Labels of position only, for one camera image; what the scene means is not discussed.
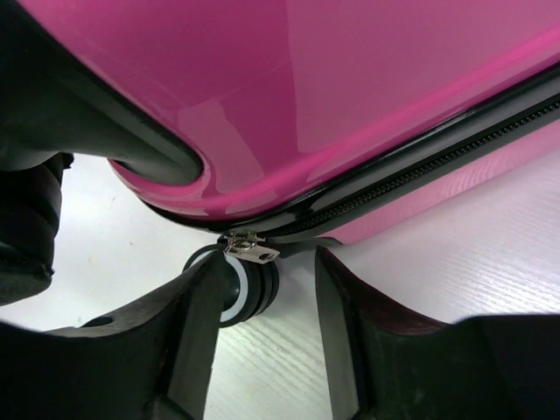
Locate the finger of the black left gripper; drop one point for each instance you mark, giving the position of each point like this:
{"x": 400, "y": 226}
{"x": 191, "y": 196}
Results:
{"x": 30, "y": 219}

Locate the pink suitcase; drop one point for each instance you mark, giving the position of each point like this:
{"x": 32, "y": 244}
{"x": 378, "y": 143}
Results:
{"x": 282, "y": 125}

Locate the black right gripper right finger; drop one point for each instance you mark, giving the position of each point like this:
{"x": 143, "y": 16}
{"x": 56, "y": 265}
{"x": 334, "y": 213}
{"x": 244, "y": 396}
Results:
{"x": 386, "y": 361}

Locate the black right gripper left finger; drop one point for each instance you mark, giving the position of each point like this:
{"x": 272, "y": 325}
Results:
{"x": 150, "y": 359}

